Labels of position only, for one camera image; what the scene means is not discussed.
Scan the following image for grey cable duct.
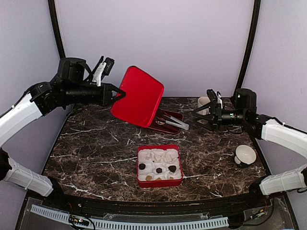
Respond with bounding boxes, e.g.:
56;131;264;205
30;205;229;230

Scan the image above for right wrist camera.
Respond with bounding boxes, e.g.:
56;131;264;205
234;88;257;113

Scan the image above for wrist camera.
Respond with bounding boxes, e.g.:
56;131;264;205
57;57;86;83
234;88;257;113

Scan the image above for red box lid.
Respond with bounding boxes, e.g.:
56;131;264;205
111;66;164;128

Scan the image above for right black frame post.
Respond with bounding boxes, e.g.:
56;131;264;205
235;0;261;91

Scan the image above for black frame post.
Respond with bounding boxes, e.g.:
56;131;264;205
235;0;261;91
47;0;66;58

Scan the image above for metal tongs white handles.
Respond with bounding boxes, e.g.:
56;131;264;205
154;109;189;130

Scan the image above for white bowl dark base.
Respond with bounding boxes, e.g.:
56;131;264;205
234;145;257;168

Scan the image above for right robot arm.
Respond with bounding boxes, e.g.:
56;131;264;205
192;88;307;208

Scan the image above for left black frame post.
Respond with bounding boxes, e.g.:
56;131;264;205
47;0;66;58

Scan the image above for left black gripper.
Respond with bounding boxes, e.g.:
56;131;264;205
63;82;126;107

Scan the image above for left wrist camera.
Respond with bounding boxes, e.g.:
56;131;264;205
57;57;86;83

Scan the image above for red box with liners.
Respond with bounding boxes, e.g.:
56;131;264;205
137;145;184;188

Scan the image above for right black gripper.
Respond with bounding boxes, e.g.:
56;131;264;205
192;101;247;131

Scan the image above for dark red tray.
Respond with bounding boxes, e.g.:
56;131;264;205
148;109;184;135

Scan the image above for dark cylinder chocolate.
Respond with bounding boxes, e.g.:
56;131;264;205
168;165;177;173

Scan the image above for cream mug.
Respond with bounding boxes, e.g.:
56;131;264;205
197;96;210;115

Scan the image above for round brown chocolate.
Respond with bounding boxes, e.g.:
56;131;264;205
146;175;153;181

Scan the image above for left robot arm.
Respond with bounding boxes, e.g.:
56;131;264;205
0;82;126;209

